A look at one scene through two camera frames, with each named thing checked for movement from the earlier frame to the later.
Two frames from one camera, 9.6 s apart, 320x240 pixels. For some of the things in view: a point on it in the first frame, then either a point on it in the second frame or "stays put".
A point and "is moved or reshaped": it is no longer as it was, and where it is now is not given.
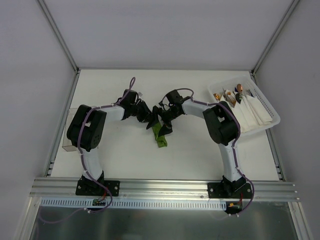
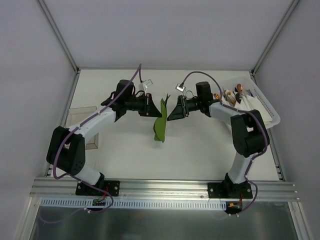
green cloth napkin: (161, 140) is moved or reshaped
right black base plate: (229, 190) stays put
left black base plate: (84, 187) stays put
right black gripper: (165, 115) -> (184, 106)
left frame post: (59, 36) stays put
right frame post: (273, 39) stays put
